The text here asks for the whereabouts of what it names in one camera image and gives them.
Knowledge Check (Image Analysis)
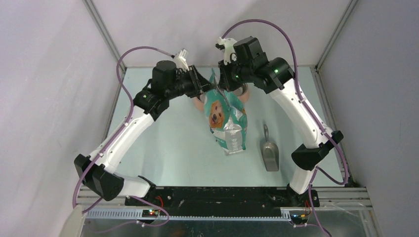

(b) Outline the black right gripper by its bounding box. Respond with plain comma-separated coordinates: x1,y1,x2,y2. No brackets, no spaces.
219,55,253,92

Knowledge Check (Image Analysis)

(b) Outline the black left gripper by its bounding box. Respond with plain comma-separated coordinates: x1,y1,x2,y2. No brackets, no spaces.
166,65,216,100

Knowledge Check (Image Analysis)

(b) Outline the green pet food bag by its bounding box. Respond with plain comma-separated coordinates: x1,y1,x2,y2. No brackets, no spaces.
203,70,248,155

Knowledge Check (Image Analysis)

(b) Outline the metal food scoop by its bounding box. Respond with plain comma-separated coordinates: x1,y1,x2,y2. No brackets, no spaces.
260,123,279,172

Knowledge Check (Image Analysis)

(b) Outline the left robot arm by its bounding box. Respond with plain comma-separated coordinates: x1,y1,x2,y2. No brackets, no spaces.
74,60,215,206

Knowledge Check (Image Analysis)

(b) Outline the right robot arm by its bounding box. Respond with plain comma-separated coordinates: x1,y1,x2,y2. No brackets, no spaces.
215,37,343,206

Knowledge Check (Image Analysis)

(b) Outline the pink double bowl stand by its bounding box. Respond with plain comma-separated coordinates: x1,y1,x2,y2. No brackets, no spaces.
193,83,251,112

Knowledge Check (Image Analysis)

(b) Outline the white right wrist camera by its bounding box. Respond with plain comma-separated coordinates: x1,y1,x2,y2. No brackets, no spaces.
215,37,237,65

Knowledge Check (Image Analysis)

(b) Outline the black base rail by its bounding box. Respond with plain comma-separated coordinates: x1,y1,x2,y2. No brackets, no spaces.
144,186,320,218

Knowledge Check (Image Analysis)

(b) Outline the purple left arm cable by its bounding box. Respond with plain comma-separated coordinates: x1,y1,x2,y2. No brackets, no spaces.
72,46,177,210

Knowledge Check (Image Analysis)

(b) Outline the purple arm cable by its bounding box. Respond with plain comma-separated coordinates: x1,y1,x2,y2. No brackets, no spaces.
222,19,350,237
72,46,177,210

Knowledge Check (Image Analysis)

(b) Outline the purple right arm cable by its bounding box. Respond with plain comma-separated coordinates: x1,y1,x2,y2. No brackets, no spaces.
222,19,350,237

